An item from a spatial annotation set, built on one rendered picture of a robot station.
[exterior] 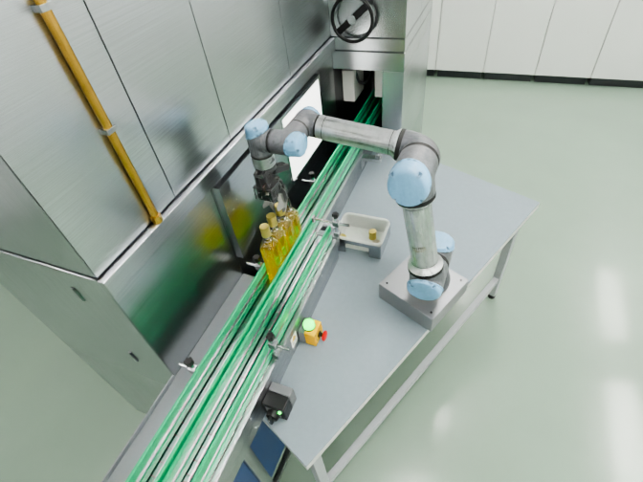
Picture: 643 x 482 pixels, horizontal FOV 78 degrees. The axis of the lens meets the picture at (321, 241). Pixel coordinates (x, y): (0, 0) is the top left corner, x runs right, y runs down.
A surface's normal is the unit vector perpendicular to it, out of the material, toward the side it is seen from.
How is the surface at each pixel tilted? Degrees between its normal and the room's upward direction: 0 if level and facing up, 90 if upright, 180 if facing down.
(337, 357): 0
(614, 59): 90
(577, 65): 90
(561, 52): 90
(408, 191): 82
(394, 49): 90
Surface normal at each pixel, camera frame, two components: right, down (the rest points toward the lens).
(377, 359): -0.10, -0.70
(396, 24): -0.36, 0.69
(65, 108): 0.93, 0.19
